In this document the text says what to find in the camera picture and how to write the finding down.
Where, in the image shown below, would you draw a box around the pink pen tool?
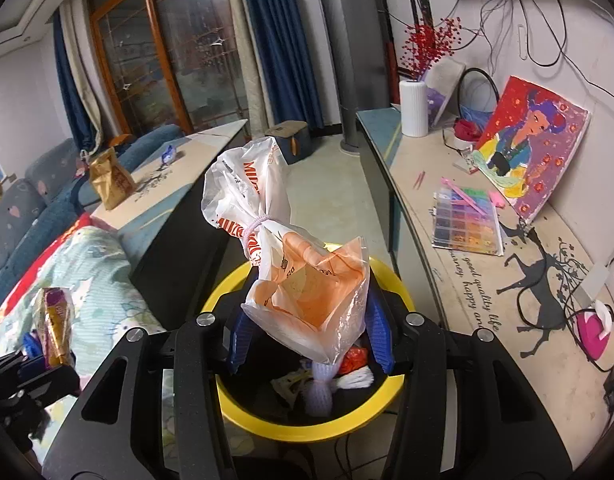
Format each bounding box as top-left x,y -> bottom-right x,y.
441,177 -> 480,207

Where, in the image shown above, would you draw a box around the white foam net sleeve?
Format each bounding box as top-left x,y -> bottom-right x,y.
302,365 -> 338,417
334,366 -> 376,391

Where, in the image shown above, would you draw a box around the red printed blanket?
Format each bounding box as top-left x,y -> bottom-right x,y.
0,212 -> 96,341

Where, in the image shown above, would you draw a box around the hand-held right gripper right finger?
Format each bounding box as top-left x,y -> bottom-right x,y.
364,287 -> 572,480

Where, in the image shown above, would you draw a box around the blue curtain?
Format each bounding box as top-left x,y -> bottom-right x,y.
234,0 -> 326,132
52,10 -> 104,154

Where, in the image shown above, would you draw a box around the pink white handheld device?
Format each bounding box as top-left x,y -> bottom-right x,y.
572,300 -> 614,361

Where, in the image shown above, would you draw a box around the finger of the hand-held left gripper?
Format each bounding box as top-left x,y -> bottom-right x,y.
0,352 -> 30,391
22,362 -> 82,403

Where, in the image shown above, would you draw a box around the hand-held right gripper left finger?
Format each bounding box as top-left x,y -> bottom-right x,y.
42,312 -> 260,480

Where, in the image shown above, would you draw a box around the white red-print plastic bag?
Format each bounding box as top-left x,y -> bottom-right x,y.
202,135 -> 294,268

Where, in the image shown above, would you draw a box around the pile of seed shells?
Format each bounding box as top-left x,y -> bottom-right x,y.
137,172 -> 176,194

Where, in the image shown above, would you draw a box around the red berry branches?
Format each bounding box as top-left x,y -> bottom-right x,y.
399,17 -> 462,82

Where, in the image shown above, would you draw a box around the red cloth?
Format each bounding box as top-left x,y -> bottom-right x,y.
454,119 -> 488,141

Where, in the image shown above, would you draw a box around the small purple canvas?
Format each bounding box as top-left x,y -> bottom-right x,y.
419,60 -> 466,129

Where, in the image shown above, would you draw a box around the colourful figure painting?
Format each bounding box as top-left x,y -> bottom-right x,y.
472,76 -> 592,225

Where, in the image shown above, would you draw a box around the basket with black handle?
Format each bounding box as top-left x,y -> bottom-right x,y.
442,67 -> 498,154

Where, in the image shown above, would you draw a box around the clear bead organiser box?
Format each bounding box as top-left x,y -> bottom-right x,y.
432,186 -> 504,257

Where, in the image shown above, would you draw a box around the white ribbed vase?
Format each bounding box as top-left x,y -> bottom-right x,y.
399,80 -> 430,137

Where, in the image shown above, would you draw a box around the gold purple wrapper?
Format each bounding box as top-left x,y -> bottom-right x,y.
36,287 -> 76,369

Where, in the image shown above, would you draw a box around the beige curtain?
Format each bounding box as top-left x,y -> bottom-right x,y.
62,0 -> 110,152
222,0 -> 274,137

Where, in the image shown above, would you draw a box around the yellow-rimmed black trash bin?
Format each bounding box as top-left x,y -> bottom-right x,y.
199,242 -> 418,444

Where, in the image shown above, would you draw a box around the large yellow white wrapper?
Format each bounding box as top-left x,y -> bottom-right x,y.
271,370 -> 312,404

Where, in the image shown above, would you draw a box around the cartoon cat printed blanket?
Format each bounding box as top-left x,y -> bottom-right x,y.
0,225 -> 168,461

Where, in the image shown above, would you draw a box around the beige coffee table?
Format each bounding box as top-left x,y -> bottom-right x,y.
89,119 -> 250,332

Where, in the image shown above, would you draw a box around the red plastic bag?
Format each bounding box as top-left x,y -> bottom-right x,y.
343,346 -> 370,375

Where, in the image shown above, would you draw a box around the dark storage box stool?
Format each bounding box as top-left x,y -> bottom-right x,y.
264,121 -> 310,165

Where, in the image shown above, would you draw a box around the blue grey heart-print sofa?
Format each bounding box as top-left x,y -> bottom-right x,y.
0,125 -> 184,311

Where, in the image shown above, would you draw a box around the wooden framed glass door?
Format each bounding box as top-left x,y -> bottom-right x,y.
84,0 -> 250,137

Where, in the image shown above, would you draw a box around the bundle of black cables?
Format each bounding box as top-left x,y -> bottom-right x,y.
437,0 -> 614,111

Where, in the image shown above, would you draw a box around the gold paper bag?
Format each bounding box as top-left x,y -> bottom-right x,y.
88,149 -> 136,211

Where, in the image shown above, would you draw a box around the orange-print plastic bag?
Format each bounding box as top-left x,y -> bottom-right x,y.
241,232 -> 372,366

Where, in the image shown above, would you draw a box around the grey tower air conditioner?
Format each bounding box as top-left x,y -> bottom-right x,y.
309,0 -> 388,154

